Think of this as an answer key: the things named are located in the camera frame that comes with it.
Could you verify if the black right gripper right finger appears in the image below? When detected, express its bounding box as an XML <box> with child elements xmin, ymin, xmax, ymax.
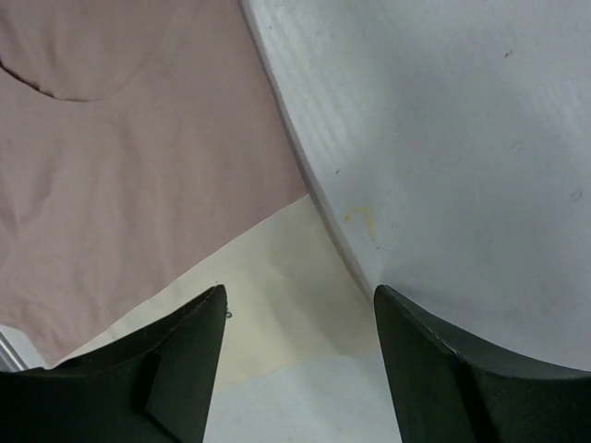
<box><xmin>374</xmin><ymin>285</ymin><xmax>590</xmax><ymax>442</ymax></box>

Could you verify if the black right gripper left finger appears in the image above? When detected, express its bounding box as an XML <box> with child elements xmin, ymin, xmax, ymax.
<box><xmin>1</xmin><ymin>285</ymin><xmax>227</xmax><ymax>442</ymax></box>

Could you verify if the pink underwear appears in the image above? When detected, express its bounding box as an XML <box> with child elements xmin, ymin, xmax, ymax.
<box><xmin>1</xmin><ymin>1</ymin><xmax>377</xmax><ymax>388</ymax></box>

